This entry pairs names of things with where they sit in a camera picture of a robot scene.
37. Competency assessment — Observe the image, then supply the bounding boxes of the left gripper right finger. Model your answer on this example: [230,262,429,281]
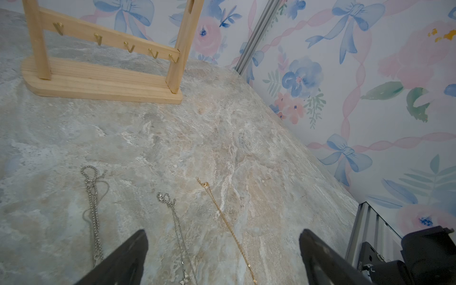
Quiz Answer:
[299,229,371,285]

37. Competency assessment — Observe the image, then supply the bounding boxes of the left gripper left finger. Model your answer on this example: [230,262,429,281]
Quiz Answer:
[76,229,148,285]

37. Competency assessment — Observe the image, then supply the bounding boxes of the silver star pendant necklace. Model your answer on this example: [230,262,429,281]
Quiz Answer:
[156,192,198,285]

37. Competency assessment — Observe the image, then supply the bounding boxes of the silver chain necklace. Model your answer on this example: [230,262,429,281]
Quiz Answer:
[80,164,109,268]

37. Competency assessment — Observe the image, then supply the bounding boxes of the gold chain necklace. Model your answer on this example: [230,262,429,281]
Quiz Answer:
[195,177,258,285]

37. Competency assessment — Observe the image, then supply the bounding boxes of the wooden jewelry display stand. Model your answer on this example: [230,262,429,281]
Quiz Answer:
[21,1,204,104]

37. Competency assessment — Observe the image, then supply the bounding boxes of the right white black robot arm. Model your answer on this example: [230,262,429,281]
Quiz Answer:
[357,226,456,285]

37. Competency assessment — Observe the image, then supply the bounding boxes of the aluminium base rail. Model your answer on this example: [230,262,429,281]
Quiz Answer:
[346,202,403,271]

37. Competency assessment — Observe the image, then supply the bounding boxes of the right aluminium corner post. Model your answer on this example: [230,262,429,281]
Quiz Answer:
[235,0,280,81]

